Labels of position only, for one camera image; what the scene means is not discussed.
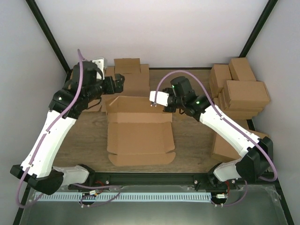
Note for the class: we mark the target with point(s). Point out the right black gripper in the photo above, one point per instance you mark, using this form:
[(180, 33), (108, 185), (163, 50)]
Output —
[(169, 110)]

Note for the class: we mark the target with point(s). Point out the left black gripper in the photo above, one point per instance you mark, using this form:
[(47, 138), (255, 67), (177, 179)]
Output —
[(111, 89)]

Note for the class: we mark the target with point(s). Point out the cardboard box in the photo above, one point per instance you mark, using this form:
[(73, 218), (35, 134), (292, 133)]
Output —
[(138, 134)]

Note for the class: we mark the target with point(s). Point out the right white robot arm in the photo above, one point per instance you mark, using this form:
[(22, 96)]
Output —
[(253, 150)]

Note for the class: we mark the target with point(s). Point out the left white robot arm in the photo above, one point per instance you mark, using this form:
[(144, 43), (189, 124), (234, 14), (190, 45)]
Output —
[(86, 84)]

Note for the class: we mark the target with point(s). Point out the folded box back left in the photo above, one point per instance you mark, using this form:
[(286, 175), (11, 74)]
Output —
[(219, 74)]

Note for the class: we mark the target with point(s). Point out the folded box top stack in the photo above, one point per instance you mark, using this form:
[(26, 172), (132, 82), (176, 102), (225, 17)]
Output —
[(248, 94)]

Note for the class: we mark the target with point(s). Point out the folded box near right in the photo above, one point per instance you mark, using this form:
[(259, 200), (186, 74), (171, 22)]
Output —
[(222, 150)]

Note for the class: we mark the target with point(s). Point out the folded box back right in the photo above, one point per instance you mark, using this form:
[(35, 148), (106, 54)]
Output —
[(240, 70)]

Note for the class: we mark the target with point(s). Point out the flat cardboard sheet stack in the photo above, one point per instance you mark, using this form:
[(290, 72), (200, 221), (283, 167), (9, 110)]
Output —
[(137, 81)]

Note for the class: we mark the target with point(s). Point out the folded boxes lower stack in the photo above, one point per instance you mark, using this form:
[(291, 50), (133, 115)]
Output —
[(235, 113)]

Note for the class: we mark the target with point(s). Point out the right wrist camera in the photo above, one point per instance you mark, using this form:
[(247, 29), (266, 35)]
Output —
[(159, 98)]

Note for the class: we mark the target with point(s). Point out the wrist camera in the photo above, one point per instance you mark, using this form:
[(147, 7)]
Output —
[(159, 98), (101, 62)]

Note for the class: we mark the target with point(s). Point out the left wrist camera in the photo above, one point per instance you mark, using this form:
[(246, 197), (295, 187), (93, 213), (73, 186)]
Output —
[(101, 62)]

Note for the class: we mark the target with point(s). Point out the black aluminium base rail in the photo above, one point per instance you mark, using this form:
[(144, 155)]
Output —
[(197, 180)]

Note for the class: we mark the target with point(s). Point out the light blue cable duct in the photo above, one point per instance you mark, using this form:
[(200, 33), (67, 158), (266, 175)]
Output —
[(189, 197)]

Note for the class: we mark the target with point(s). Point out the left black frame post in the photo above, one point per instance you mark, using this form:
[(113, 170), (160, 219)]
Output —
[(48, 34)]

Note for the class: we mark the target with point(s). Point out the black frame post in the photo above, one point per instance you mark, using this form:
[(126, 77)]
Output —
[(258, 27), (48, 34)]

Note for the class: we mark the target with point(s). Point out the right black frame post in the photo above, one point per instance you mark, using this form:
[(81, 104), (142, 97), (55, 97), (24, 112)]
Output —
[(258, 27)]

